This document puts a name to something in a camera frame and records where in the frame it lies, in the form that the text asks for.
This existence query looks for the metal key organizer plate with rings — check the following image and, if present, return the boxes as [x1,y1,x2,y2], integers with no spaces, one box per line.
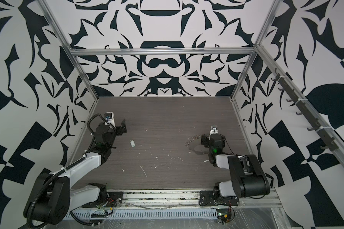
[185,135,209,155]

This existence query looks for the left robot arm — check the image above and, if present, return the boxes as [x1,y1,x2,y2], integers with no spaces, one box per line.
[24,112,127,229]

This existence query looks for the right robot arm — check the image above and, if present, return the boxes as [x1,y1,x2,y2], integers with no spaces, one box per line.
[201,134,271,198]

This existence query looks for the small green circuit board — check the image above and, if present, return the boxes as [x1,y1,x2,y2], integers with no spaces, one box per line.
[217,209,235,224]

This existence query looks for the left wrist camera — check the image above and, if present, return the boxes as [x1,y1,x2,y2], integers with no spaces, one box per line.
[104,112,115,125]

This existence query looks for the black corrugated cable conduit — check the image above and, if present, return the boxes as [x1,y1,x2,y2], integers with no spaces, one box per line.
[25,113,115,229]

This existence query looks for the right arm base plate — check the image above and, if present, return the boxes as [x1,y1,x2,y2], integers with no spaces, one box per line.
[199,190,239,207]

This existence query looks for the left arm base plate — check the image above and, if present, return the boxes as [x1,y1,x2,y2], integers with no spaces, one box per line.
[82,191,124,208]

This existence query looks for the white slotted cable duct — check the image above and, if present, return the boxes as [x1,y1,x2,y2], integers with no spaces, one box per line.
[74,209,218,220]

